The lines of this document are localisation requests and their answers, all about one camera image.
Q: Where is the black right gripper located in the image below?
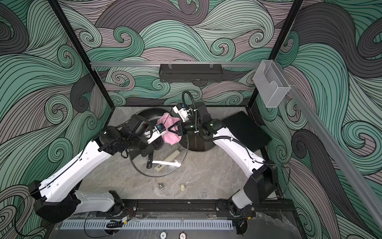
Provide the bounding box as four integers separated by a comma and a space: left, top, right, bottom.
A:
169, 120, 203, 137

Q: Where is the aluminium rail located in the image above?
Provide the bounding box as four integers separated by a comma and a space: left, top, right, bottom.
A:
272, 61, 382, 229
90, 61, 261, 68

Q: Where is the clear plastic wall bin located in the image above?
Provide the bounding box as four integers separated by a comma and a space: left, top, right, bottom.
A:
253, 60, 290, 108

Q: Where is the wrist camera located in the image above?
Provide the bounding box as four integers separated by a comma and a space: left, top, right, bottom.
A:
145, 123, 167, 144
172, 103, 192, 122

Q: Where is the white slotted cable duct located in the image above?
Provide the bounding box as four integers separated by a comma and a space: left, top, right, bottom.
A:
60, 219, 233, 231

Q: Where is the black frame post right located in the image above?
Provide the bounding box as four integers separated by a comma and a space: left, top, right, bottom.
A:
247, 1, 303, 109

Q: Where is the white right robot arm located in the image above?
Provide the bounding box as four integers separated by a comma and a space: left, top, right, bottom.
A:
168, 102, 278, 217

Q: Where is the black ribbed carrying case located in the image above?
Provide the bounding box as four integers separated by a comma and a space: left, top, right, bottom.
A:
221, 111, 271, 152

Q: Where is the brown wok with wooden handle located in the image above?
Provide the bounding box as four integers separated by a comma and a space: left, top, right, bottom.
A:
154, 131, 217, 172

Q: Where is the black frame post left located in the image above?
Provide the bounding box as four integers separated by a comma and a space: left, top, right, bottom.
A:
48, 0, 115, 110

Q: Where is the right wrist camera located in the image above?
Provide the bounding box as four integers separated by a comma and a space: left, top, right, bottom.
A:
172, 103, 192, 122

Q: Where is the black frying pan with lid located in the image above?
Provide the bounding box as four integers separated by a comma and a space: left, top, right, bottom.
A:
138, 108, 168, 169

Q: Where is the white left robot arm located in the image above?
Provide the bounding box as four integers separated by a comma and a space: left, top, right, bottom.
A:
28, 115, 166, 224

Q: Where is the black wall shelf tray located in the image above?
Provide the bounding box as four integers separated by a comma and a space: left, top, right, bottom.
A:
159, 64, 223, 83

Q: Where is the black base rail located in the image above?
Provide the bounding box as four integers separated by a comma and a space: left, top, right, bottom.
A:
84, 199, 297, 219

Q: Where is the aluminium rail back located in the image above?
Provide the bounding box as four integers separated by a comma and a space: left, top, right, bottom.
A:
90, 61, 261, 68

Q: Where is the glass pot lid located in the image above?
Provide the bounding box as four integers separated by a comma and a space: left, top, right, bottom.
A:
179, 133, 216, 152

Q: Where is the pink cloth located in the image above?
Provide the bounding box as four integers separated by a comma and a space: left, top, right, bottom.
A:
157, 113, 182, 146

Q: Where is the aluminium rail right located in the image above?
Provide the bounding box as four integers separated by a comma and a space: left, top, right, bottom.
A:
272, 61, 382, 229

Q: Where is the black frame post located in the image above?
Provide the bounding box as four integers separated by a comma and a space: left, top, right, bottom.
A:
48, 0, 115, 110
247, 1, 303, 109

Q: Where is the glass frying pan lid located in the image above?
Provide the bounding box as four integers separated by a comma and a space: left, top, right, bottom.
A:
129, 136, 190, 178

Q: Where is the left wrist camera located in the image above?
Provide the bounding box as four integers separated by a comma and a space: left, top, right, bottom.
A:
145, 123, 167, 144

